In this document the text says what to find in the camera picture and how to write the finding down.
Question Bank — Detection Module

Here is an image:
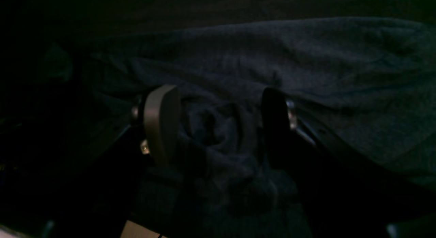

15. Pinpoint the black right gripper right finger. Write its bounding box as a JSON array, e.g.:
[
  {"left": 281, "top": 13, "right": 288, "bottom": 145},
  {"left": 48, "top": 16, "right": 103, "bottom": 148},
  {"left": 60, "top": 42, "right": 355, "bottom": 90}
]
[{"left": 261, "top": 88, "right": 435, "bottom": 238}]

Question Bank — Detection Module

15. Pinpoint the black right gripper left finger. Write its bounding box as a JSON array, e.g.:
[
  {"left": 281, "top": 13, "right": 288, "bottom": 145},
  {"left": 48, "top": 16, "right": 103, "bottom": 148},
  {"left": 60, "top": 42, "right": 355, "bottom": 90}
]
[{"left": 34, "top": 85, "right": 181, "bottom": 238}]

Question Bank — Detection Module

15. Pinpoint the black table cloth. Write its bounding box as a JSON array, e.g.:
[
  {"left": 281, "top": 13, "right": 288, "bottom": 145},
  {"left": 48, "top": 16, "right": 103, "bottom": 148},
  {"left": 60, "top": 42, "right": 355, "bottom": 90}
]
[{"left": 1, "top": 0, "right": 435, "bottom": 93}]

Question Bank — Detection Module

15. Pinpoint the dark grey T-shirt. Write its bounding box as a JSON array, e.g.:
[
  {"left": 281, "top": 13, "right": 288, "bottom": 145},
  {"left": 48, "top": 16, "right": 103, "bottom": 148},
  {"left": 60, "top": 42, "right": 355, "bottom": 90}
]
[{"left": 45, "top": 18, "right": 435, "bottom": 238}]

